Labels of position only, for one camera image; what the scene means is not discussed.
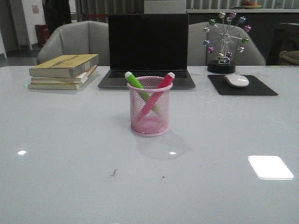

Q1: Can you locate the grey armchair right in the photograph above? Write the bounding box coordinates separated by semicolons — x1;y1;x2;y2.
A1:
187;22;266;66

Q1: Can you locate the white computer mouse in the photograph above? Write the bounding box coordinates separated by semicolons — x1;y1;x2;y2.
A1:
224;74;249;87

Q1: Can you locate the green highlighter pen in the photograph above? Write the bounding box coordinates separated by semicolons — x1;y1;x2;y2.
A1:
124;71;162;115

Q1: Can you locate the bottom book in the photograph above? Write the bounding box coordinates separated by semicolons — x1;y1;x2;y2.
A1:
27;74;93;90

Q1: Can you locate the ferris wheel desk ornament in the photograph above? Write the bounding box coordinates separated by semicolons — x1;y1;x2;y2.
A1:
203;11;249;74

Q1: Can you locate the pink mesh pen holder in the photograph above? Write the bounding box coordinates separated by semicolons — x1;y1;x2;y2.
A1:
127;76;172;136

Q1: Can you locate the grey laptop computer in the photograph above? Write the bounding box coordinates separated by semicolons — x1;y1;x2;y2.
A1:
98;14;195;90

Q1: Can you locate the fruit plate on counter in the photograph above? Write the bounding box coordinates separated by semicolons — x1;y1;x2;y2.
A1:
240;0;262;9

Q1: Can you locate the grey armchair left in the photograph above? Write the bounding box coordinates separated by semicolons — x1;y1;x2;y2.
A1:
37;21;110;66

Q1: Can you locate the pink highlighter pen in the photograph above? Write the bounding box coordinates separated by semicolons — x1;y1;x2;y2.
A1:
137;72;175;121

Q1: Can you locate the middle book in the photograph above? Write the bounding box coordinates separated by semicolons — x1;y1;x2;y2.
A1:
31;65;97;84

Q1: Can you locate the red bin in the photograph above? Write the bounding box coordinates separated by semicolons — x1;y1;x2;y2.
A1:
35;24;50;47

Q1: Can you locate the grey armchair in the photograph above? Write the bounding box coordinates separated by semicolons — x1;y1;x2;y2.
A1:
187;22;266;66
37;21;110;66

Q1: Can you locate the black mouse pad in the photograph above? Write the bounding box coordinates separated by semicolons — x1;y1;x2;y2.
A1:
208;75;278;96

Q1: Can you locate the top yellow book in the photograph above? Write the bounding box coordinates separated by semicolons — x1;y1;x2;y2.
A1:
29;54;99;78

